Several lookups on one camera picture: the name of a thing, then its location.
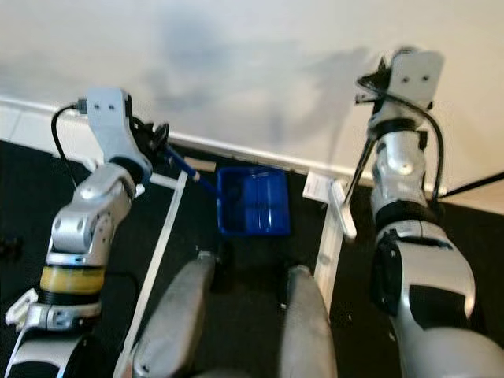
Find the blue plastic dustpan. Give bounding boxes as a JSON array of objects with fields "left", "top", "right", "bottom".
[{"left": 167, "top": 148, "right": 291, "bottom": 238}]

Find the white brush with black stick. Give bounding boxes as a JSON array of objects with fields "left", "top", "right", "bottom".
[{"left": 329, "top": 134, "right": 377, "bottom": 240}]

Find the black carpet mat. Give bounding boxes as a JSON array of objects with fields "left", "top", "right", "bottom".
[{"left": 0, "top": 140, "right": 504, "bottom": 378}]

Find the grey left robot leg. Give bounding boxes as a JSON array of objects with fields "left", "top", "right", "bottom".
[{"left": 132, "top": 252, "right": 218, "bottom": 378}]

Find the grey robot leg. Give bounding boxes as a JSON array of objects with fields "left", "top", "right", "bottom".
[
  {"left": 132, "top": 252, "right": 218, "bottom": 378},
  {"left": 280, "top": 265, "right": 333, "bottom": 378}
]

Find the grey right robot leg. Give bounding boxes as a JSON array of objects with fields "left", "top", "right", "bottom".
[{"left": 280, "top": 265, "right": 333, "bottom": 378}]

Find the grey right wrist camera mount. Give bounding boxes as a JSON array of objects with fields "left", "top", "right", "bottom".
[{"left": 386, "top": 49, "right": 445, "bottom": 113}]

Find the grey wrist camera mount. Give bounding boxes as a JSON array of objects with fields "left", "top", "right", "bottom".
[
  {"left": 84, "top": 87, "right": 139, "bottom": 171},
  {"left": 386, "top": 49, "right": 445, "bottom": 113}
]

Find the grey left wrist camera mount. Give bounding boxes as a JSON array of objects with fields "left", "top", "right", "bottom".
[{"left": 84, "top": 87, "right": 139, "bottom": 171}]

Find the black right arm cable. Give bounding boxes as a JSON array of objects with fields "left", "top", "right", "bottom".
[{"left": 357, "top": 73, "right": 447, "bottom": 202}]

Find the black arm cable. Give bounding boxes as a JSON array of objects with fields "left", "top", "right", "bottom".
[
  {"left": 357, "top": 73, "right": 447, "bottom": 202},
  {"left": 51, "top": 102, "right": 89, "bottom": 170}
]

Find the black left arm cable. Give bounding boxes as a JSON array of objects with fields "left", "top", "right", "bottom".
[{"left": 51, "top": 102, "right": 89, "bottom": 170}]

